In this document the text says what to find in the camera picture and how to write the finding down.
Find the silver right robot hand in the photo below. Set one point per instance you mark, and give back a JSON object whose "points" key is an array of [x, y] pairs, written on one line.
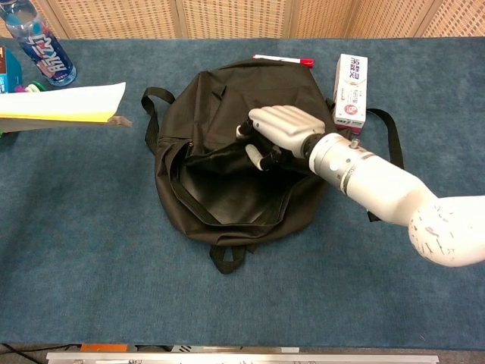
{"points": [[288, 125]]}

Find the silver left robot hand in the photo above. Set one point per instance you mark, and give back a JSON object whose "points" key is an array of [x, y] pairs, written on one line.
{"points": [[122, 121]]}

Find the white and yellow book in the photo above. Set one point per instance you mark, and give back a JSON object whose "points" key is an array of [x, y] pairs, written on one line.
{"points": [[64, 102]]}

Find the black fabric backpack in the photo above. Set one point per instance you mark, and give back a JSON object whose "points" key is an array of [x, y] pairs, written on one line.
{"points": [[227, 197]]}

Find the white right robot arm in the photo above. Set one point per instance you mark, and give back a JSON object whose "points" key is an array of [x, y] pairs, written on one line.
{"points": [[379, 186]]}

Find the white marker with red cap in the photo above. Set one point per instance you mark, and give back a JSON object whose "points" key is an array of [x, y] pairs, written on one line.
{"points": [[307, 62]]}

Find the white toothpaste box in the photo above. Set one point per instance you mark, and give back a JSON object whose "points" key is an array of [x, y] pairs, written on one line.
{"points": [[350, 98]]}

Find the pink green feather shuttlecock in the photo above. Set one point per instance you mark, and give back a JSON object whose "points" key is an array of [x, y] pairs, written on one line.
{"points": [[34, 87]]}

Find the woven rattan folding screen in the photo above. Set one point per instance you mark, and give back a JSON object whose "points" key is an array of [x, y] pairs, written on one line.
{"points": [[235, 17]]}

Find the teal cardboard box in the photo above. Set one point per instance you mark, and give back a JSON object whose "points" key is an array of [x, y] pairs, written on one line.
{"points": [[9, 72]]}

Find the orange panel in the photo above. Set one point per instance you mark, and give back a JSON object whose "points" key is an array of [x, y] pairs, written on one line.
{"points": [[104, 348]]}

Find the aluminium profile rail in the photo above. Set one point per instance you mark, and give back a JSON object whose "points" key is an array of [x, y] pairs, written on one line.
{"points": [[242, 358]]}

